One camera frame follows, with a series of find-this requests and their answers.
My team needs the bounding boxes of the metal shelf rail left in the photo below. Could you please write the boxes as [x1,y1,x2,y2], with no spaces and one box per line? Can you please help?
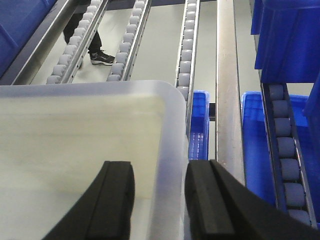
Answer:
[0,0,78,86]

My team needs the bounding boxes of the blue bin lower middle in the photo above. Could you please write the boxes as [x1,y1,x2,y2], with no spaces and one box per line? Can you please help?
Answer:
[188,90,210,160]

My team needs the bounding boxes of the blue bin lower right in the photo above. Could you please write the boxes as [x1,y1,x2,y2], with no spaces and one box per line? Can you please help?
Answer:
[242,91,320,215]

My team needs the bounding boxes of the metal shelf divider rail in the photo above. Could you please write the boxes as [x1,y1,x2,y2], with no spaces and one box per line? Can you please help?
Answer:
[215,0,246,185]

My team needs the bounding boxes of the blue bin upper left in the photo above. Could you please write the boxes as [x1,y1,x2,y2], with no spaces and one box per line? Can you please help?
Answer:
[0,0,56,76]

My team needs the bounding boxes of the white plastic Totelife crate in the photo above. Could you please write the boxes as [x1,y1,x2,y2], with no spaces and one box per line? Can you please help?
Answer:
[0,80,188,240]

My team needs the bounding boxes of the roller track far left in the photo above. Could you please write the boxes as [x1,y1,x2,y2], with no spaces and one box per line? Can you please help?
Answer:
[46,0,108,85]

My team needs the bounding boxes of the person leg black trousers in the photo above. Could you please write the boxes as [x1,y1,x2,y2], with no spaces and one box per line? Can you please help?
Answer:
[62,12,103,55]

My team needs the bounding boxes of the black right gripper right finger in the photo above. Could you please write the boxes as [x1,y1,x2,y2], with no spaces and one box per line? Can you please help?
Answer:
[184,160,320,240]

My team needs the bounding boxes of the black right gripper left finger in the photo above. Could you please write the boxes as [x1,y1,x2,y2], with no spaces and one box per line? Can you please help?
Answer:
[44,161,135,240]

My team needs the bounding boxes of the black sneaker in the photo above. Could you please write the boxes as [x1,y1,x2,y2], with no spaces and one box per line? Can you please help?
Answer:
[89,50,115,66]

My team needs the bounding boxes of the roller track right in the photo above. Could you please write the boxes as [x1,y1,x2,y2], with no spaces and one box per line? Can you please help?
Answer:
[260,83,318,229]

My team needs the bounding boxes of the blue storage bin right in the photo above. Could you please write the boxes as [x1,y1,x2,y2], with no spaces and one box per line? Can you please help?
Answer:
[250,0,320,85]

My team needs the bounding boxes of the roller track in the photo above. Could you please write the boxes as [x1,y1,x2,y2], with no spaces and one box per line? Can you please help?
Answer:
[46,0,108,85]
[260,83,318,229]
[106,0,152,82]
[175,0,201,138]

